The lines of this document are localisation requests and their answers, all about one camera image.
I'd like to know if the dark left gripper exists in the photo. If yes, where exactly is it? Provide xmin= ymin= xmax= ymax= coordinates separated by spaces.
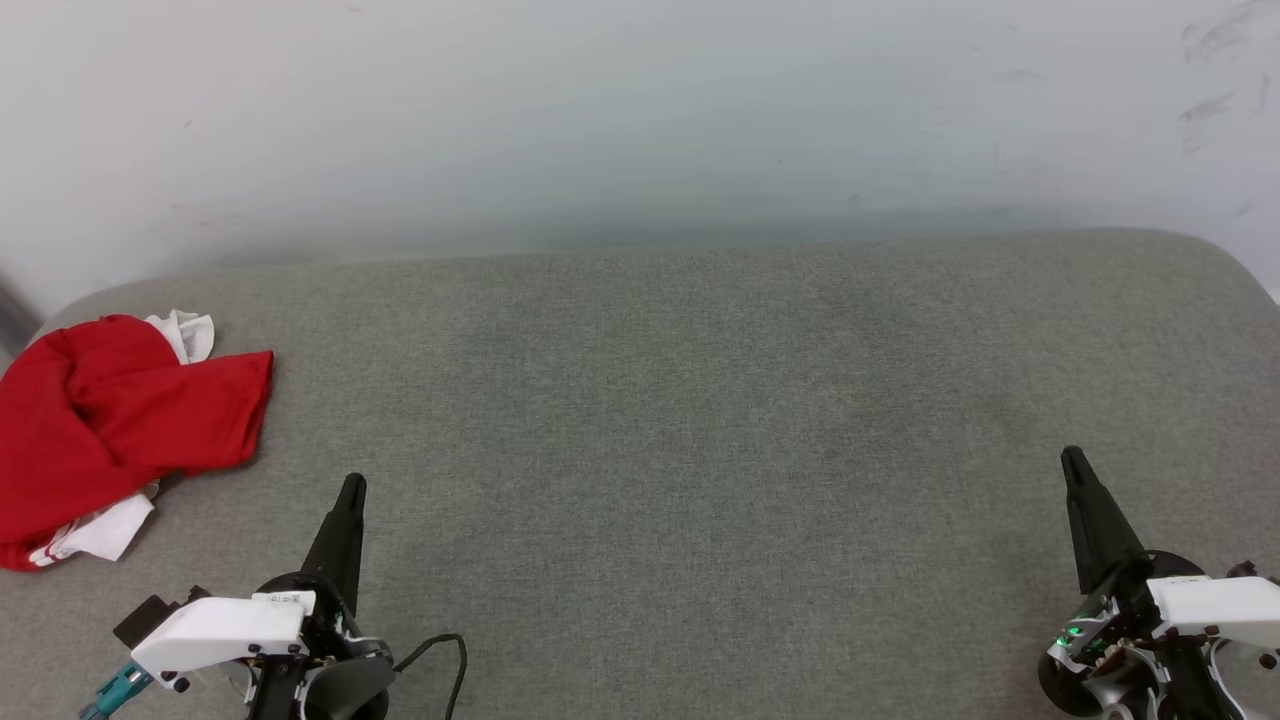
xmin=250 ymin=473 xmax=397 ymax=720

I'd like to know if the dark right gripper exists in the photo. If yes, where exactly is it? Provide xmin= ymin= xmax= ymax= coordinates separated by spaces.
xmin=1038 ymin=446 xmax=1256 ymax=720

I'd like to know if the red and white basketball jersey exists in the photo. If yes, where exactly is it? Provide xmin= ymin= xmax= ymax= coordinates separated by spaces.
xmin=0 ymin=310 xmax=275 ymax=572

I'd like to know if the grey fabric sofa cushion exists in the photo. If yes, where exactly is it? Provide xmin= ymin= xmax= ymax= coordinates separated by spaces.
xmin=0 ymin=228 xmax=1280 ymax=720

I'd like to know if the white left camera bracket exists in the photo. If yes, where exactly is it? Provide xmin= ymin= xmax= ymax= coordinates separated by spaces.
xmin=130 ymin=590 xmax=317 ymax=693

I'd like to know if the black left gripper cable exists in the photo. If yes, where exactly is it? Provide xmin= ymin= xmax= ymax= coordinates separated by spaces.
xmin=394 ymin=633 xmax=469 ymax=720

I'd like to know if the teal left camera connector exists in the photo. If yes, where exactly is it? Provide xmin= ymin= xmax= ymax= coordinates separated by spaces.
xmin=78 ymin=663 xmax=153 ymax=720

